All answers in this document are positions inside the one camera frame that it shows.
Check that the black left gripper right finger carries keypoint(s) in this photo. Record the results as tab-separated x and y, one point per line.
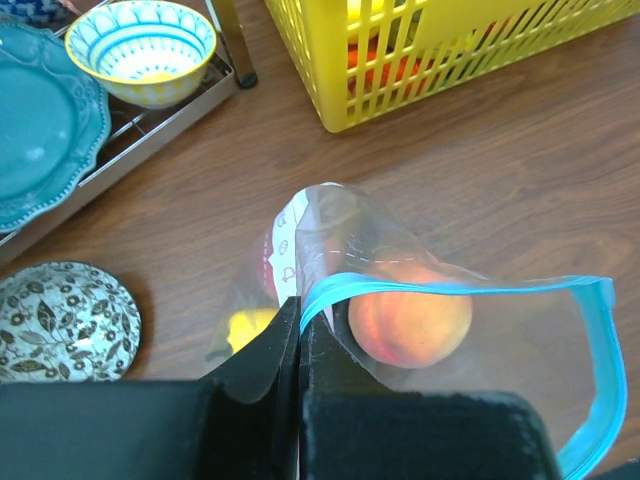
353	427

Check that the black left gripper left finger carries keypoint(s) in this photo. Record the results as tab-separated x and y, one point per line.
237	422

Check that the yellow bell pepper toy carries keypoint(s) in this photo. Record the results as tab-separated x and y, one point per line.
246	325

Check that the red yellow apple toy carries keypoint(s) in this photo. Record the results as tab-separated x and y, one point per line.
409	330

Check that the clear zip bag blue seal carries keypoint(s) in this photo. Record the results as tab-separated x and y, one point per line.
551	341

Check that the red peach toy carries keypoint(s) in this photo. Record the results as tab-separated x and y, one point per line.
263	267

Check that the black white floral bowl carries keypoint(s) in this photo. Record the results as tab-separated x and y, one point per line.
66	321

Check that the steel two-tier dish rack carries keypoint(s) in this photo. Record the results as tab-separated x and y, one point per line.
138	133

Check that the teal scalloped plate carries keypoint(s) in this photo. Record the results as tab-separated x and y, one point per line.
54	120

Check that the yellow plastic basket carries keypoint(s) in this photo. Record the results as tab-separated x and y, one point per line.
359	60

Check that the yellow blue patterned bowl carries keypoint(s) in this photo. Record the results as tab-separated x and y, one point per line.
152	54

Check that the blue zigzag bowl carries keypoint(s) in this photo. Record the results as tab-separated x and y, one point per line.
35	11

